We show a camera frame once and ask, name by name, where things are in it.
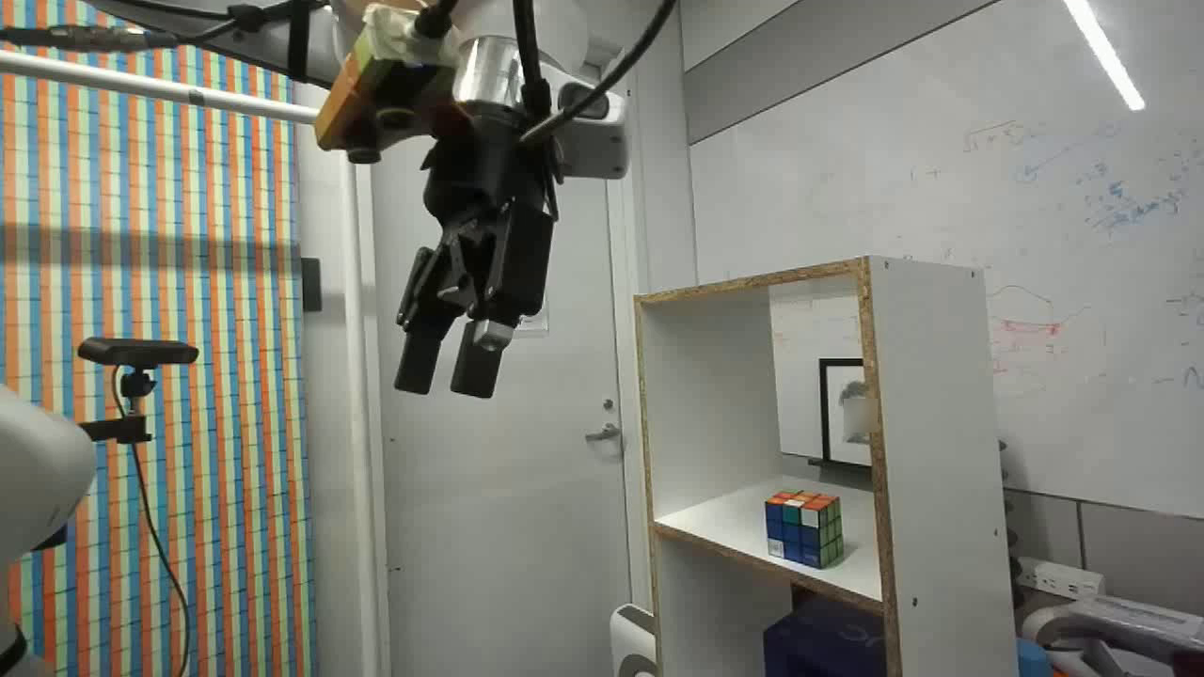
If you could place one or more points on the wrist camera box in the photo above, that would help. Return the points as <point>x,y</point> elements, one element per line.
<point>368,79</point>

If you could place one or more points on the small blue object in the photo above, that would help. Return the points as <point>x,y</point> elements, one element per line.
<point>1033,658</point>

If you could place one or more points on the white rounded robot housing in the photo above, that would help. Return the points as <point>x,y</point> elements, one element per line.
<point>33,471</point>

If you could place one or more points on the white curved plastic device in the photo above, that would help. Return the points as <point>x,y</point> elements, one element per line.
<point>1114,627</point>

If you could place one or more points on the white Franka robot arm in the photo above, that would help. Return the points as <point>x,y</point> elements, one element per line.
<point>588,133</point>

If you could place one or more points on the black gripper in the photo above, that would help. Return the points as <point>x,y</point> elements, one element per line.
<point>491,162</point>

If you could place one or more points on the white door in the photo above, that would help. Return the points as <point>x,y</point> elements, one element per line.
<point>500,503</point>

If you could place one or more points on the black camera on stand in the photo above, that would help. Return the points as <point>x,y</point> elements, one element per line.
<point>136,350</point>

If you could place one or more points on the black camera stand clamp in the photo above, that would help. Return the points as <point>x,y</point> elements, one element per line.
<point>126,406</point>

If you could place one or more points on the multicolour Rubik's cube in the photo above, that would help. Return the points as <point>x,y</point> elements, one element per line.
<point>805,529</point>

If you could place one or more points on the white power strip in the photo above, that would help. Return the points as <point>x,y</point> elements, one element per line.
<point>1057,582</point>

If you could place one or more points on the white horizontal rod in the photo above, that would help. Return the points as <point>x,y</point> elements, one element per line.
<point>151,84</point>

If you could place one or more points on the dark blue storage box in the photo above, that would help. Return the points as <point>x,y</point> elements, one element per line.
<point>821,639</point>

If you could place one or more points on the tall white open shelf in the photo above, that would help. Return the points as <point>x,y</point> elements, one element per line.
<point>941,475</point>

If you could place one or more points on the black framed portrait picture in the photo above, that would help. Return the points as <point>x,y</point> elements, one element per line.
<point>851,415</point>

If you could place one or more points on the large white whiteboard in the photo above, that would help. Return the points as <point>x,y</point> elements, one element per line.
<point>1002,251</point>

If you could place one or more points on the multicolour striped backdrop panel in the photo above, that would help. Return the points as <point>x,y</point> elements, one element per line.
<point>210,227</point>

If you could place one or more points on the small black wall box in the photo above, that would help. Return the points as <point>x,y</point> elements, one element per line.
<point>309,282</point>

